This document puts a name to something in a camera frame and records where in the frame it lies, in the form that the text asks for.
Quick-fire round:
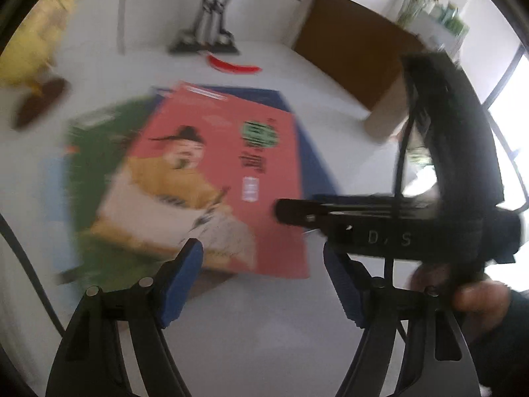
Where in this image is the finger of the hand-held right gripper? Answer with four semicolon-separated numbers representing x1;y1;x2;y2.
310;194;397;205
275;198;397;232

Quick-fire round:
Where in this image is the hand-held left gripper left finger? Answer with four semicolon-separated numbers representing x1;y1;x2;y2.
45;238;204;397

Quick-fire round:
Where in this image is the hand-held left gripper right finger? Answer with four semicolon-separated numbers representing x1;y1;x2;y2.
323;242;482;397

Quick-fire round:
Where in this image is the navy blue bird book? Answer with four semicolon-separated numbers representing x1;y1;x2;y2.
151;85;335;199

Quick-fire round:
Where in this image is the pink poet book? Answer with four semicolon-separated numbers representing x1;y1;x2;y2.
89;80;310;280

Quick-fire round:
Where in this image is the dark green beetle book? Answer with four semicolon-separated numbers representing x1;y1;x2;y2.
56;97;166;286

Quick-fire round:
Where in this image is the light blue poets book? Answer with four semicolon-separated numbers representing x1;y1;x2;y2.
43;149;73;232

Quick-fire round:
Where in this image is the person's right forearm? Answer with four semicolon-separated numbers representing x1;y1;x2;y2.
469;287;529;397

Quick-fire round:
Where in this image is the person's right hand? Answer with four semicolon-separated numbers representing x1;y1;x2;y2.
411;262;515;319

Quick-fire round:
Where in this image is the green potted plant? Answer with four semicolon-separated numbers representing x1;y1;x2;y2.
407;143;434;170

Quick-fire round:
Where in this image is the brown wooden board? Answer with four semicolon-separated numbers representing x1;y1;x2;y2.
291;0;428;112

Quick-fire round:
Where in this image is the red tassel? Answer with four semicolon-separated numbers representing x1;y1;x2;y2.
207;52;263;76

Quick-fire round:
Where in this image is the black fan stand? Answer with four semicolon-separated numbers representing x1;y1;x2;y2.
169;0;240;55

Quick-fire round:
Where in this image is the green container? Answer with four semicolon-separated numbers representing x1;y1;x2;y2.
432;2;472;40

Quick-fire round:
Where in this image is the white bookshelf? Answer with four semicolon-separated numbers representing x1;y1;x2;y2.
62;0;323;56

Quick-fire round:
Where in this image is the cream globe on wooden stand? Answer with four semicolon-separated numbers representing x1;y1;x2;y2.
0;0;79;131

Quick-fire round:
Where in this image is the black cable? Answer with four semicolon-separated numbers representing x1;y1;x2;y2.
0;213;64;335
382;72;418;344

